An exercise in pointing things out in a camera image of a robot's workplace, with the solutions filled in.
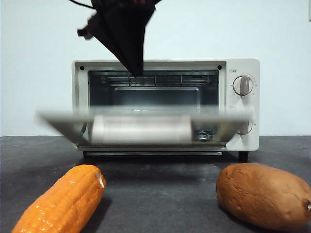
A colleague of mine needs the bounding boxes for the black cable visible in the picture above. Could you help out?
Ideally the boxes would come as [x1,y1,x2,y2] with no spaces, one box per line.
[69,0,94,11]

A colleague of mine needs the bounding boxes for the orange corn cob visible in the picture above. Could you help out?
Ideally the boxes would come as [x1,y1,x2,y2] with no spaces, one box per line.
[11,164,107,233]

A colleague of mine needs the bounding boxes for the round timer knob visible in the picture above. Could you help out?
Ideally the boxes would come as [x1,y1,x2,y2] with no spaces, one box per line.
[237,120,254,135]

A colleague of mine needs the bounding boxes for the brown sweet potato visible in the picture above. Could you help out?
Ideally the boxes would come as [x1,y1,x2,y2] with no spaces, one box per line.
[216,163,311,231]

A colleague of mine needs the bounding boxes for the wire oven rack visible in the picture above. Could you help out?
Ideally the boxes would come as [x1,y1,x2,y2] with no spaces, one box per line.
[194,130,213,141]

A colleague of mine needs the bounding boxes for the metal heater guard grille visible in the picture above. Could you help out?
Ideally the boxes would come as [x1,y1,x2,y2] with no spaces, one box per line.
[102,74,211,87]

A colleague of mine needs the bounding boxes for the white glass oven door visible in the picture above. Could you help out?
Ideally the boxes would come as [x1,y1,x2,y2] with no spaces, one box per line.
[36,105,256,148]

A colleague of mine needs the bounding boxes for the round temperature knob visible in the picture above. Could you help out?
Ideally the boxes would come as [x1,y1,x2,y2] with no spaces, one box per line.
[232,75,255,97]

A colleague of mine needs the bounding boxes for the white toaster oven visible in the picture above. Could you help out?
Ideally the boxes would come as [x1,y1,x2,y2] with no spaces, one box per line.
[71,58,260,158]

